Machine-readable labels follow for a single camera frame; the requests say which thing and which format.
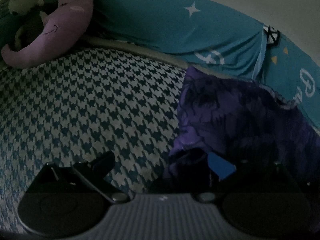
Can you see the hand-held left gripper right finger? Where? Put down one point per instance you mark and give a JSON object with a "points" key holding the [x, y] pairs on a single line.
{"points": [[220, 166]]}

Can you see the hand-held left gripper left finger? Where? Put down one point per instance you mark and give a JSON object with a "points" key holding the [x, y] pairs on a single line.
{"points": [[105, 163]]}

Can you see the purple floral garment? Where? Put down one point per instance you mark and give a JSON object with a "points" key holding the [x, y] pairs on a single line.
{"points": [[212, 110]]}

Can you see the purple moon plush pillow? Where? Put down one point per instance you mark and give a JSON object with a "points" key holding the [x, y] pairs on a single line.
{"points": [[65, 30]]}

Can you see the black white patterned cloth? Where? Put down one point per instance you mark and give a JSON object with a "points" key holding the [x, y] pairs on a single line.
{"points": [[271, 33]]}

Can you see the teal star-print cushion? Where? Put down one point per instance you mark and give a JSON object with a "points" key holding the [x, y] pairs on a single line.
{"points": [[162, 25]]}

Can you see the dark teal printed cushion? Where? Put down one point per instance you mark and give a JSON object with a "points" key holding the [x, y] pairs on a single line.
{"points": [[3, 25]]}

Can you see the cream bunny plush toy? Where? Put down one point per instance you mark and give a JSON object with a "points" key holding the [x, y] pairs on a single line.
{"points": [[21, 0]]}

